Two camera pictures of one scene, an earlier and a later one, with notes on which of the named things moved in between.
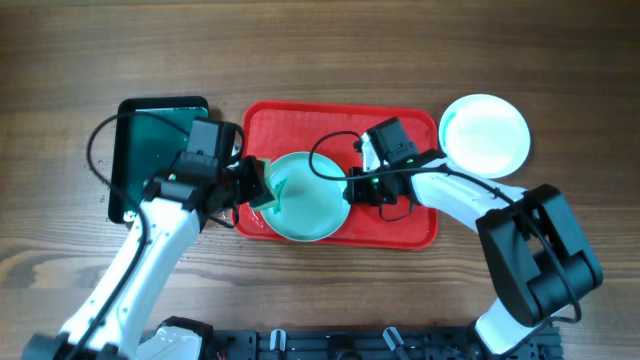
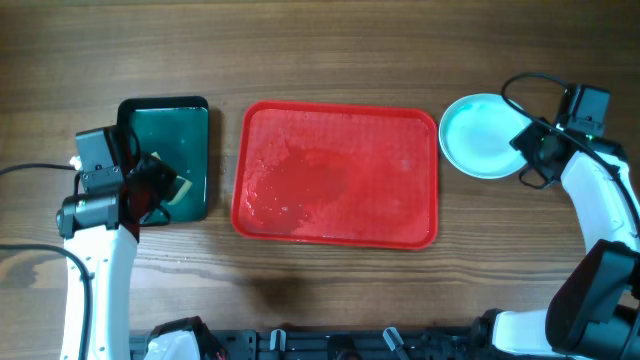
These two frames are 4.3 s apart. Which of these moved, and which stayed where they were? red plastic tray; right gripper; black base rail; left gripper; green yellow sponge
Moved: right gripper; left gripper; green yellow sponge
Stayed: red plastic tray; black base rail
